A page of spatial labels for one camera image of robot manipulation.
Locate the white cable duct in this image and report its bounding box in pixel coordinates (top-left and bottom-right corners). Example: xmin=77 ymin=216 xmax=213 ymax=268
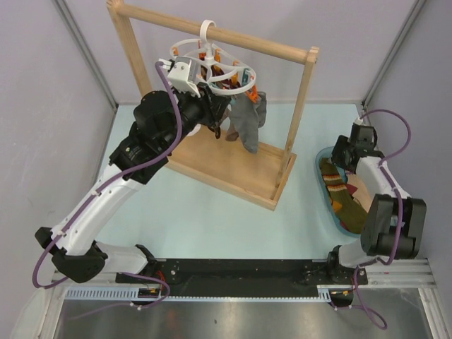
xmin=64 ymin=285 xmax=331 ymax=303

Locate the purple striped sock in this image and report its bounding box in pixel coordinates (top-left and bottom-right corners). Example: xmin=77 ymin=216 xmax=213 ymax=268
xmin=346 ymin=172 xmax=373 ymax=212

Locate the wooden drying rack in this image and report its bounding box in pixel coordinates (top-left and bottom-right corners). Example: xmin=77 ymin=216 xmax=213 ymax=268
xmin=107 ymin=1 xmax=319 ymax=210

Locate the white plastic clip hanger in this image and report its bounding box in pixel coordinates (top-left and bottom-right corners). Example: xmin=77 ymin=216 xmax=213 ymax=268
xmin=170 ymin=20 xmax=256 ymax=96

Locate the grey sock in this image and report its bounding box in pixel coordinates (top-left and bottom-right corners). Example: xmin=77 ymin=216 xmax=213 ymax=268
xmin=228 ymin=94 xmax=259 ymax=154
xmin=256 ymin=91 xmax=267 ymax=128

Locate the brown argyle sock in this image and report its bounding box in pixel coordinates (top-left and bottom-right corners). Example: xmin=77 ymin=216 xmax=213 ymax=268
xmin=214 ymin=127 xmax=221 ymax=140

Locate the olive orange striped sock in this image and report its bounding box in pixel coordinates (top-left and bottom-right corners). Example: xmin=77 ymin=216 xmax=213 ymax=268
xmin=319 ymin=157 xmax=367 ymax=234

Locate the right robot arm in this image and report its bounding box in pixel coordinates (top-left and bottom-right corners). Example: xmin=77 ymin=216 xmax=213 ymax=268
xmin=326 ymin=119 xmax=427 ymax=283

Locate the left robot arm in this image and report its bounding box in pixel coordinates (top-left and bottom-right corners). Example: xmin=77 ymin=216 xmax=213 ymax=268
xmin=35 ymin=85 xmax=230 ymax=283

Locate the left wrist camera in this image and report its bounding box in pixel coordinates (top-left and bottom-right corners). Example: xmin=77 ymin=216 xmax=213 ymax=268
xmin=159 ymin=56 xmax=201 ymax=97

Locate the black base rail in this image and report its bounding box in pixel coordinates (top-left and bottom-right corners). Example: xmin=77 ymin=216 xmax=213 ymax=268
xmin=109 ymin=257 xmax=430 ymax=299

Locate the blue plastic basket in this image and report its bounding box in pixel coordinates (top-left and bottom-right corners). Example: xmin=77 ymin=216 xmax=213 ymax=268
xmin=314 ymin=147 xmax=372 ymax=237

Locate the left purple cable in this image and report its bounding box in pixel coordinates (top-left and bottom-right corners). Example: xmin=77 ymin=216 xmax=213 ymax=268
xmin=32 ymin=61 xmax=172 ymax=319

